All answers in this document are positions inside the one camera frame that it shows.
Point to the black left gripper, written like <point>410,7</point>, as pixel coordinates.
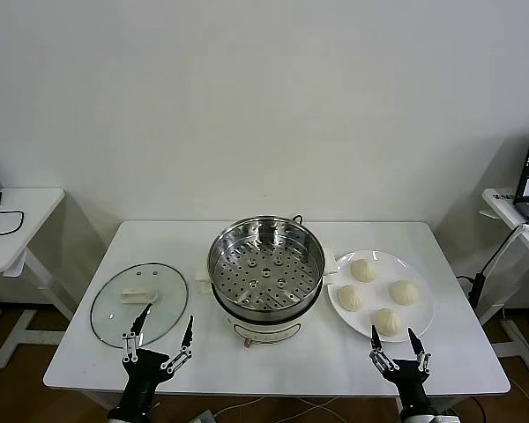
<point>142,372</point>

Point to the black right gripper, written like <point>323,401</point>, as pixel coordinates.
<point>409,381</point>

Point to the white steamed baozi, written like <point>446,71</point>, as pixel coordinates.
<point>352,298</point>
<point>364,270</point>
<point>389,321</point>
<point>404,292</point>

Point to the stainless steel steamer pot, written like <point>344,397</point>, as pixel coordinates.
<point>264,328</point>

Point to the perforated steel steamer basket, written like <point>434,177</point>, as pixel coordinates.
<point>269,273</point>

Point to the round white plate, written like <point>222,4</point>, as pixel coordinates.
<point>377,287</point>

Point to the white floor power strip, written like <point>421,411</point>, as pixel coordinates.
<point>201,417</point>

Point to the white standing desk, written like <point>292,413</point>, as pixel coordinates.
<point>520,348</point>

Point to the small white side table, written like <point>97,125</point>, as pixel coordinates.
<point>26,207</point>

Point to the white printed label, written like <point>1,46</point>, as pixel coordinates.
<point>504,196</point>

